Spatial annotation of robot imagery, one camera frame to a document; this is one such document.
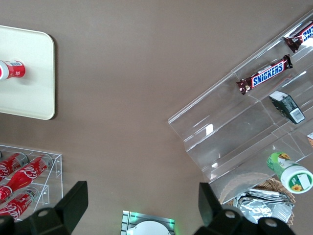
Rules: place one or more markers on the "clear acrylic stepped stand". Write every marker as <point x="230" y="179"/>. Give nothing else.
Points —
<point x="220" y="137"/>

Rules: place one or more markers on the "silver foil wrapped package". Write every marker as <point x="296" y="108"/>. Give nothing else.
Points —
<point x="261" y="208"/>

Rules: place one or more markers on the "metal base plate green light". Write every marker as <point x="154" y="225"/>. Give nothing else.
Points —
<point x="129" y="218"/>

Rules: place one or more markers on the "small dark green box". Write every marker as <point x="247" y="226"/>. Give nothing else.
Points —
<point x="288" y="107"/>

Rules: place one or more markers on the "green bottle with white cap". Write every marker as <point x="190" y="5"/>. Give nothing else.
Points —
<point x="291" y="173"/>

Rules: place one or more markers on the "red cola bottle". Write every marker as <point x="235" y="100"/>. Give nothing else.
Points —
<point x="17" y="205"/>
<point x="12" y="164"/>
<point x="31" y="170"/>

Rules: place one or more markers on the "clear acrylic bottle rack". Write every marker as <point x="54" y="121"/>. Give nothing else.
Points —
<point x="57" y="166"/>

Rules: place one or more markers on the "light tan wicker basket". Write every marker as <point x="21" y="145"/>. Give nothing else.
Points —
<point x="271" y="183"/>

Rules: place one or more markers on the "white orange printed carton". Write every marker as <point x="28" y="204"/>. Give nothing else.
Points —
<point x="311" y="143"/>

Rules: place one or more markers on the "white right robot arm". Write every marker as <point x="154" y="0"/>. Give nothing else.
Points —
<point x="149" y="228"/>

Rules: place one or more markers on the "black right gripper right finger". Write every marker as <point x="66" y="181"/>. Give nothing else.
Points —
<point x="210" y="210"/>

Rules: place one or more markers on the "brown Snickers bar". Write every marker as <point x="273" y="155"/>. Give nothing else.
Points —
<point x="266" y="72"/>
<point x="297" y="39"/>

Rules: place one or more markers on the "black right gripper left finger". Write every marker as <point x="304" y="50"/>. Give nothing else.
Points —
<point x="68" y="210"/>

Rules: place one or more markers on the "beige plastic tray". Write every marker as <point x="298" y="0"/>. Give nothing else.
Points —
<point x="36" y="85"/>

